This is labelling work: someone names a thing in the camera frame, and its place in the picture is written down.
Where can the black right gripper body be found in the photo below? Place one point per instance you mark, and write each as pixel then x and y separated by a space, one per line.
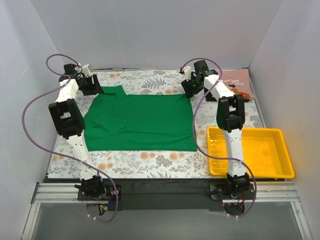
pixel 191 86

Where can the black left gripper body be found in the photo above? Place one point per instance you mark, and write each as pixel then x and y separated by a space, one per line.
pixel 88 85

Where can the green t shirt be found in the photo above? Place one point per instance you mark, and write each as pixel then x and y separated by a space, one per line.
pixel 116 121

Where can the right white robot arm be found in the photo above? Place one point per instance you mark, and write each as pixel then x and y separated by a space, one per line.
pixel 230 118

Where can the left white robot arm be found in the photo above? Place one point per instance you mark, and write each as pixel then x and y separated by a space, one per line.
pixel 70 123

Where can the black folded t shirt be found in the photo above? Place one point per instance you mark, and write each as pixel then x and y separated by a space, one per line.
pixel 209 97

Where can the pink folded t shirt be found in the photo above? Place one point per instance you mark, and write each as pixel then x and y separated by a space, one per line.
pixel 238 81

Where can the yellow plastic tray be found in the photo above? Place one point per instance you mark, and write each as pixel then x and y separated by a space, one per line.
pixel 264 151

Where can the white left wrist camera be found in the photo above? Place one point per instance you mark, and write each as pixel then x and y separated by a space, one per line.
pixel 84 69

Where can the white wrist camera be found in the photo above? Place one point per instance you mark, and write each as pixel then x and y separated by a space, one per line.
pixel 187 71
pixel 84 69

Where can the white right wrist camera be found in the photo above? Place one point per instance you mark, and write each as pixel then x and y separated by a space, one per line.
pixel 187 71

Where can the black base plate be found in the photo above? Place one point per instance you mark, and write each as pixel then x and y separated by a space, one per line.
pixel 164 194

